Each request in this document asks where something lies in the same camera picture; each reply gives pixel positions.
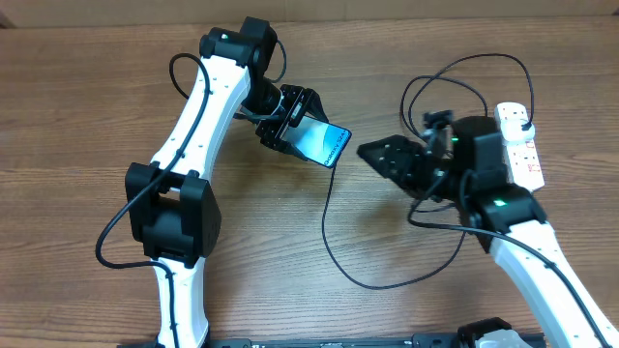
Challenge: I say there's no blue Galaxy smartphone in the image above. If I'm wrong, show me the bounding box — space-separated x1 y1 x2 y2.
282 116 352 168

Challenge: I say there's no black USB charging cable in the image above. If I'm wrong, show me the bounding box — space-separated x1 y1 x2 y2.
321 53 536 291

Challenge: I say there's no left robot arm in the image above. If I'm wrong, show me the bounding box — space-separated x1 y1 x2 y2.
125 17 349 347

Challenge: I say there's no white charger plug adapter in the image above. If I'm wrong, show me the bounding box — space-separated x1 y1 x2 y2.
500 120 536 146

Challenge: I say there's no white power strip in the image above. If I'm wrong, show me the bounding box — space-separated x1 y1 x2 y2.
494 101 545 191

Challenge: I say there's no cardboard backdrop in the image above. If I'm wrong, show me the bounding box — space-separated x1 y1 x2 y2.
1 0 618 28

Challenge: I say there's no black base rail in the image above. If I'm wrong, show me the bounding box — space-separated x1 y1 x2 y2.
115 317 547 348

